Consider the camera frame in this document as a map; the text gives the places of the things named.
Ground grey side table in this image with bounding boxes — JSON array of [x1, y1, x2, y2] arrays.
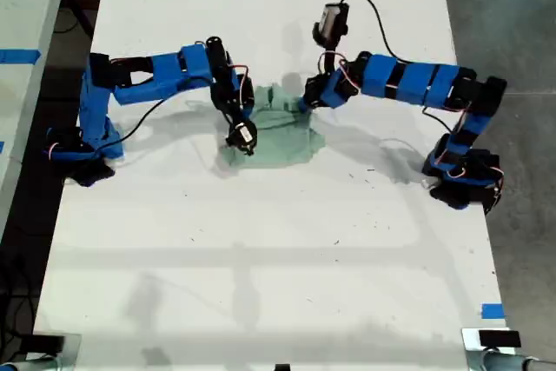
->
[[0, 0, 74, 233]]

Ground black small box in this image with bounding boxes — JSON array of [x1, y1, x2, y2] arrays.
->
[[30, 333, 67, 354], [478, 330, 522, 348]]

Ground black floor cable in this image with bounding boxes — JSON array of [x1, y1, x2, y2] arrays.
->
[[54, 0, 96, 37]]

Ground black camera box white label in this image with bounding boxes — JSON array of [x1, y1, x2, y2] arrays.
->
[[224, 120, 259, 157]]

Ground black camera cable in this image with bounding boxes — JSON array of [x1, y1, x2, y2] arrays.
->
[[340, 0, 416, 66], [97, 76, 215, 151]]

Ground long blue tape strip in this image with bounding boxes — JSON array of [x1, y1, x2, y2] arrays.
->
[[0, 49, 43, 64]]

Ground pale green T-shirt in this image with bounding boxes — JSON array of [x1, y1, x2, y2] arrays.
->
[[215, 81, 327, 171]]

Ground short blue tape piece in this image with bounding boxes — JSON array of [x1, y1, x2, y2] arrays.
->
[[480, 302, 506, 320]]

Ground shiny metal bracket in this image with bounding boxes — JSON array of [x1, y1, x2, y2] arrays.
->
[[460, 326, 529, 371], [25, 332, 83, 371]]

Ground black camera box silver face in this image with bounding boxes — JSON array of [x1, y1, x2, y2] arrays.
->
[[311, 1, 351, 50]]

